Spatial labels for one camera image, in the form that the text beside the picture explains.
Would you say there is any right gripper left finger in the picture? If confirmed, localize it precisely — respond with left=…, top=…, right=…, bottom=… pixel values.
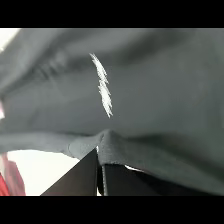
left=40, top=147, right=99, bottom=197

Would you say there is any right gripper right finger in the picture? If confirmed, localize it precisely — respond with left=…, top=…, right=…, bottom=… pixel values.
left=100, top=163, right=204, bottom=197

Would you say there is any dark grey T-shirt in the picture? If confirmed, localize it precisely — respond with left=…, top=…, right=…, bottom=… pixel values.
left=0, top=28, right=224, bottom=197

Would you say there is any red garment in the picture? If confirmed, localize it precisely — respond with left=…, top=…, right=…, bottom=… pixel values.
left=0, top=152, right=27, bottom=197

